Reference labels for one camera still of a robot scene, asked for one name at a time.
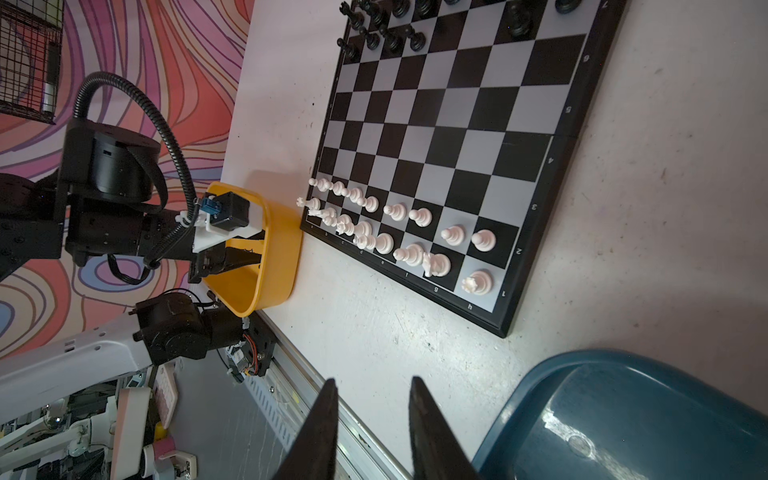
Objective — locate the white rook right corner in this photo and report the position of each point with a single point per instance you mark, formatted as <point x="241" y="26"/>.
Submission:
<point x="479" y="283"/>

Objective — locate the white rook left corner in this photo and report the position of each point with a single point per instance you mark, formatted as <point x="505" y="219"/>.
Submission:
<point x="310" y="204"/>

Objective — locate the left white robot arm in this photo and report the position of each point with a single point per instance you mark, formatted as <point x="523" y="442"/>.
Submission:
<point x="44" y="294"/>

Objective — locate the white pawn a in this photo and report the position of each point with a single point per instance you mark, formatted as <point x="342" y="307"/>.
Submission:
<point x="322" y="184"/>

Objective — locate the white bishop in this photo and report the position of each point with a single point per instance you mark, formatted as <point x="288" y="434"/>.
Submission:
<point x="411" y="255"/>

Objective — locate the white pawn c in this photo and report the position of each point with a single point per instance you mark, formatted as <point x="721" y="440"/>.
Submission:
<point x="355" y="195"/>

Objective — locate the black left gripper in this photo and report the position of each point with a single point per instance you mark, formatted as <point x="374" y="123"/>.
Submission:
<point x="98" y="228"/>

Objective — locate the black rook far corner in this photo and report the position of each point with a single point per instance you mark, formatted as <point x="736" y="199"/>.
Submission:
<point x="564" y="7"/>

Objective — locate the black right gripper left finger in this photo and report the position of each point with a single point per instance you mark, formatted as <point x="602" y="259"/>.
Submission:
<point x="313" y="453"/>

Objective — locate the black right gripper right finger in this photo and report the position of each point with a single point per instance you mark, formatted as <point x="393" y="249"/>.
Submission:
<point x="436" y="453"/>

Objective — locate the white pawn e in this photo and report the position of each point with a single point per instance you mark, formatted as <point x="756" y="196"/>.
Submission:
<point x="397" y="212"/>

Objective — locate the teal plastic tray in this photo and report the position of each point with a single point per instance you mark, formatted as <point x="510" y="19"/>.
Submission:
<point x="602" y="414"/>

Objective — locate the black queen chess piece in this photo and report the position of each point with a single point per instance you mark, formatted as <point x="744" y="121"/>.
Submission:
<point x="400" y="8"/>

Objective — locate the black wire basket left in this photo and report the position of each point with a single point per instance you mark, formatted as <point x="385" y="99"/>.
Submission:
<point x="31" y="45"/>

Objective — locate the white pawn f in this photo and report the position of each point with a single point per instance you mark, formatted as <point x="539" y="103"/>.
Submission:
<point x="422" y="217"/>

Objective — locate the white pawn g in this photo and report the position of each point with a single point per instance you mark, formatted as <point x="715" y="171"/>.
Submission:
<point x="453" y="235"/>

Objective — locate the white queen chess piece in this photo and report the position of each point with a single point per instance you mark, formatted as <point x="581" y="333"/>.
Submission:
<point x="363" y="228"/>

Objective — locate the white king chess piece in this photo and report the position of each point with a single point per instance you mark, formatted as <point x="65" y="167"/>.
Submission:
<point x="382" y="243"/>

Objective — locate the white bishop chess piece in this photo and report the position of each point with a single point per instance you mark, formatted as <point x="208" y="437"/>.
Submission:
<point x="341" y="221"/>

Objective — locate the black king chess piece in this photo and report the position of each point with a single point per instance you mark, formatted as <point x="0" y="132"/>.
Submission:
<point x="425" y="8"/>

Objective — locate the white pawn b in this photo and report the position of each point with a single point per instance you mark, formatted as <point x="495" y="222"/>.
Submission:
<point x="339" y="189"/>

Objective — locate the white pawn right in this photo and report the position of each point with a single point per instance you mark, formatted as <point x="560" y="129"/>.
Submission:
<point x="484" y="240"/>

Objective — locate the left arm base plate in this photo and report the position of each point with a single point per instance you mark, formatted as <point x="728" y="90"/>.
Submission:
<point x="253" y="354"/>

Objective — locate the black pawn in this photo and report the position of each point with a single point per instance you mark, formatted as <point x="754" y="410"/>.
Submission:
<point x="349" y="51"/>
<point x="371" y="38"/>
<point x="417" y="40"/>
<point x="392" y="40"/>

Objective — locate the yellow plastic tray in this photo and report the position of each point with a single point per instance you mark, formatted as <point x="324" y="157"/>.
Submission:
<point x="270" y="282"/>

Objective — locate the white knight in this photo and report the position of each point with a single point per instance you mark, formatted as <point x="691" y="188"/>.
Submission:
<point x="436" y="265"/>

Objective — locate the white rook corner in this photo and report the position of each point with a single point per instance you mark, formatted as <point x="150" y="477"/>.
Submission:
<point x="479" y="283"/>
<point x="310" y="204"/>

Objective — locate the white pawn d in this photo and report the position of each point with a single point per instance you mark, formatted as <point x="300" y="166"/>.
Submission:
<point x="370" y="204"/>

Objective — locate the white knight chess piece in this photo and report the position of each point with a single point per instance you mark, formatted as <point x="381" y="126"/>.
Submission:
<point x="323" y="213"/>

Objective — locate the black white chess board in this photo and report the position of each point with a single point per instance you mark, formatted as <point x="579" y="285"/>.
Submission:
<point x="477" y="127"/>

